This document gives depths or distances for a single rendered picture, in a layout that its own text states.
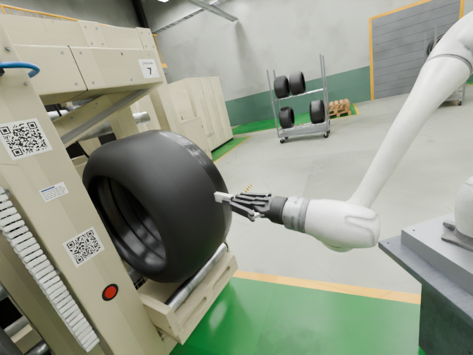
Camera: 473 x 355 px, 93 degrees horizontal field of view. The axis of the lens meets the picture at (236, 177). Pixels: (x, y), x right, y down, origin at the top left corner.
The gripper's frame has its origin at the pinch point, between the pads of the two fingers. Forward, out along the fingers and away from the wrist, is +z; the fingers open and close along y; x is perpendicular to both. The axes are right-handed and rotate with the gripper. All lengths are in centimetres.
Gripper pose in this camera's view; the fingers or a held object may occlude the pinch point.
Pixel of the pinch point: (224, 198)
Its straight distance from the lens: 71.1
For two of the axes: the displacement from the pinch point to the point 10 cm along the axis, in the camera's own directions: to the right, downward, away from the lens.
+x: 1.1, 9.1, 4.1
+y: -5.1, 4.0, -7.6
